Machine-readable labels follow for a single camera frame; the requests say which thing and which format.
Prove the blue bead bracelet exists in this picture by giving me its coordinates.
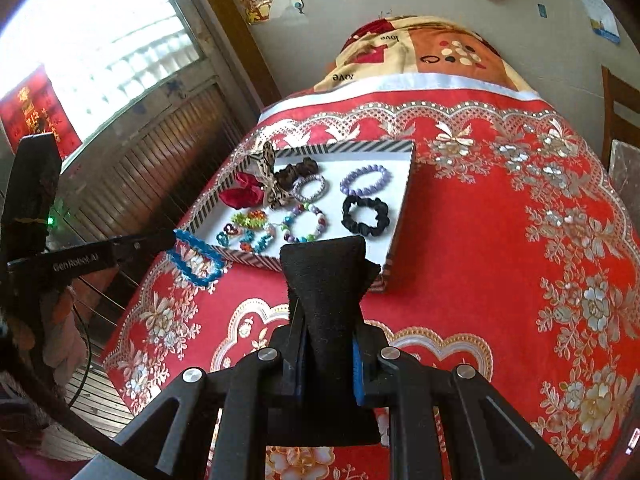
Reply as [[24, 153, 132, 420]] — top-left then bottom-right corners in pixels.
[[167, 228, 228, 288]]

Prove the black velvet pouch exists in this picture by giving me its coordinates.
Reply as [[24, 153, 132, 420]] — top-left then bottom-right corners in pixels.
[[267, 235, 380, 448]]

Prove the colourful flower bead bracelet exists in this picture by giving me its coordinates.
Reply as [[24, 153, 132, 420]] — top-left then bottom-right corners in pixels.
[[214, 209, 277, 255]]

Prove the red satin scrunchie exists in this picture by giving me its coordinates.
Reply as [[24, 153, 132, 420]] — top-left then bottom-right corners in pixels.
[[219, 171, 265, 210]]

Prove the leopard print bow scrunchie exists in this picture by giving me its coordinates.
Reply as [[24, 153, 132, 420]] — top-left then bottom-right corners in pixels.
[[250, 142, 292, 209]]

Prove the multicolour round bead bracelet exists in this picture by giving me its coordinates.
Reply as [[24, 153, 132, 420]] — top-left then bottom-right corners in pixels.
[[280, 202, 329, 245]]

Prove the black scrunchie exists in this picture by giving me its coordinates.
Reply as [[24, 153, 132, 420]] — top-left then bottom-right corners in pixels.
[[342, 195, 390, 237]]

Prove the silver rhinestone bracelet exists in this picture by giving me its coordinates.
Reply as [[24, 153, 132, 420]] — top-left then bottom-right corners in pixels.
[[290, 173, 330, 205]]

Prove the purple bead bracelet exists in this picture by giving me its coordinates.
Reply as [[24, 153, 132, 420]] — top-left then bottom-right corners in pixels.
[[339, 162, 394, 198]]

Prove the brown scrunchie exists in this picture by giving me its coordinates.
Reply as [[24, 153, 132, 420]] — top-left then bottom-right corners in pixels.
[[274, 157, 319, 191]]

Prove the red paper banner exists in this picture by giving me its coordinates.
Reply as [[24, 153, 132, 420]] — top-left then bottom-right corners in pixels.
[[1, 66, 81, 159]]

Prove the white tray striped rim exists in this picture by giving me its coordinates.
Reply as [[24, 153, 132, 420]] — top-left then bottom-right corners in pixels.
[[183, 140, 416, 292]]

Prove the red floral bedspread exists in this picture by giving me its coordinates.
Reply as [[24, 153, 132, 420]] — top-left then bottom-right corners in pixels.
[[102, 74, 639, 479]]

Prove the glass block window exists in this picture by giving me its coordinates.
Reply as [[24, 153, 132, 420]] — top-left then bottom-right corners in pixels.
[[1, 0, 200, 139]]

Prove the orange heart pattern blanket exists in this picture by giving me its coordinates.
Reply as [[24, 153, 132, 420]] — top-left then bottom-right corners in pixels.
[[314, 16, 532, 92]]

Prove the wooden chair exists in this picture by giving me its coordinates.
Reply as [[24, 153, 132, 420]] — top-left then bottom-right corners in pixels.
[[601, 66, 640, 169]]

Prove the gold red wall decoration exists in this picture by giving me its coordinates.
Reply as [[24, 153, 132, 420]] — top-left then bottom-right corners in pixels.
[[240, 0, 273, 25]]

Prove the white wall hook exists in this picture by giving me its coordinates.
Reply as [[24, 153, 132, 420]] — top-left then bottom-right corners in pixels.
[[291, 0, 305, 14]]

